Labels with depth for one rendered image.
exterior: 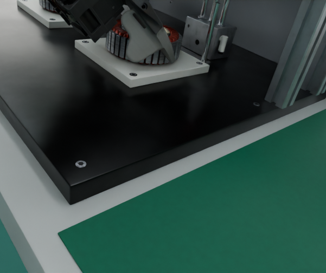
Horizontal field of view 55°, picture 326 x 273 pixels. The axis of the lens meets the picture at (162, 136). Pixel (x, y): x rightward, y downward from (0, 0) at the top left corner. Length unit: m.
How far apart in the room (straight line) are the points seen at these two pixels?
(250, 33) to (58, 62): 0.38
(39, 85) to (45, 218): 0.19
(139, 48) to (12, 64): 0.16
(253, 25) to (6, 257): 0.99
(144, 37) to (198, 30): 0.18
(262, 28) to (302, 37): 0.22
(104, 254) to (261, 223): 0.14
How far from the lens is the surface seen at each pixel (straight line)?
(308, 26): 0.43
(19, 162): 0.32
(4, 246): 1.21
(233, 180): 0.33
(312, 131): 0.48
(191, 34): 0.59
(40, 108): 0.36
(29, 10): 0.68
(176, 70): 0.46
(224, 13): 0.57
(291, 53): 0.45
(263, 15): 0.66
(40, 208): 0.27
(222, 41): 0.56
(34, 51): 0.50
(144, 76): 0.42
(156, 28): 0.42
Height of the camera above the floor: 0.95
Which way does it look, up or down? 33 degrees down
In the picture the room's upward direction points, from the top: 11 degrees clockwise
